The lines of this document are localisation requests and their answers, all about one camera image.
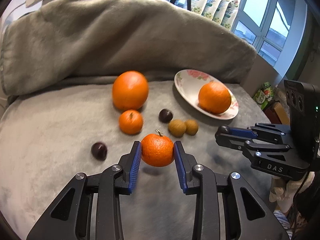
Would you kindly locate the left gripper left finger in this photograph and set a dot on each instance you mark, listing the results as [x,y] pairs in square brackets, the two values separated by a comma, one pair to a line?
[69,214]

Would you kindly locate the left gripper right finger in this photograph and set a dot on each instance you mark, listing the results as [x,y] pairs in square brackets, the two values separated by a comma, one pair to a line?
[246,215]

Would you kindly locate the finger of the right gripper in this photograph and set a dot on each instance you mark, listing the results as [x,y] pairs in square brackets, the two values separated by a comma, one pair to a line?
[252,146]
[262,131]

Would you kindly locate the brown longan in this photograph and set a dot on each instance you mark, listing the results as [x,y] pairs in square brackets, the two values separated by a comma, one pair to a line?
[192,127]
[177,128]

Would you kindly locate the dark plum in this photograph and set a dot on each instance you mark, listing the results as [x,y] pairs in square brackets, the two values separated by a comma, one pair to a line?
[165,116]
[99,151]

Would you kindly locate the small orange with stem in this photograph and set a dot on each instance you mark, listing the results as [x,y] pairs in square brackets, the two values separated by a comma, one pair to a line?
[157,149]

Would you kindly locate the medium tangerine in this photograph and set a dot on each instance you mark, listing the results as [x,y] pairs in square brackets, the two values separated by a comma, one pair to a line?
[131,122]

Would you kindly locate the right gloved hand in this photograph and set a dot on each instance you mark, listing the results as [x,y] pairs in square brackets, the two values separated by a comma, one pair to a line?
[282,192]

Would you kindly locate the striped cloth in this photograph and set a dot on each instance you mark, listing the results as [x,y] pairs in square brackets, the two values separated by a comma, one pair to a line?
[284,222]

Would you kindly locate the green carton box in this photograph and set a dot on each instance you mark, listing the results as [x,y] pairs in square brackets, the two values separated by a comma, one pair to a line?
[264,96]

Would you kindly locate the large orange on plate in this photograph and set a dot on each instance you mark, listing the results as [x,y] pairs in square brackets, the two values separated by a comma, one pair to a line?
[214,97]

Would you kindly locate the white floral plate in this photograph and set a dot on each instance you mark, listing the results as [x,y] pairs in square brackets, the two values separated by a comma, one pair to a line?
[188,83]

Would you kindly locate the large orange on sofa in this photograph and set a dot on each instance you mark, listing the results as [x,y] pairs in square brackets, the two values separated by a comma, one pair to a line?
[130,91]

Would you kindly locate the grey blanket on backrest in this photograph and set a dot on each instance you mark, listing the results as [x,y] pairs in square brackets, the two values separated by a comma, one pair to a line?
[95,40]

